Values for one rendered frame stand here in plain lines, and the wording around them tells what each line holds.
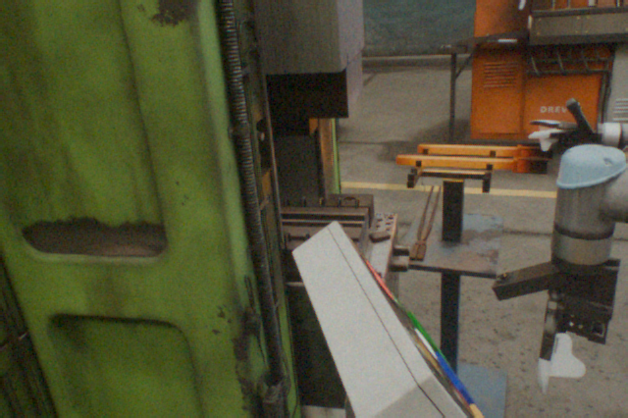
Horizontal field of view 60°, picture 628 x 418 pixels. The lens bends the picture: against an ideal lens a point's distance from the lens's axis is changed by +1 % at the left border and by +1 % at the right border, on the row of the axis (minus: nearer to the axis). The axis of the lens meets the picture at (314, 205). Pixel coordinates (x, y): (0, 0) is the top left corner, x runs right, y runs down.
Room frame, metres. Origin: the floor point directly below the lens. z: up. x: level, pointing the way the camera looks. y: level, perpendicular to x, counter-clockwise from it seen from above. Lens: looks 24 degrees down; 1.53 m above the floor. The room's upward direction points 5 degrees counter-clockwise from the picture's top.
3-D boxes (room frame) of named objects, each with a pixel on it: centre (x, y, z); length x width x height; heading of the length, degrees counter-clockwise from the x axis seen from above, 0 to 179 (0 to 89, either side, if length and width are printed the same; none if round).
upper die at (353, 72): (1.15, 0.10, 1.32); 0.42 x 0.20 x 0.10; 75
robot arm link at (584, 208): (0.66, -0.37, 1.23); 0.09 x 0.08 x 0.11; 62
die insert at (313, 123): (1.18, 0.13, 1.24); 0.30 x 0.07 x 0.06; 75
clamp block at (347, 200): (1.29, -0.09, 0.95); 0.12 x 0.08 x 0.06; 75
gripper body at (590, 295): (0.65, -0.37, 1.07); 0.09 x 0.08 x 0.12; 55
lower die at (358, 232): (1.15, 0.10, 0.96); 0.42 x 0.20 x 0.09; 75
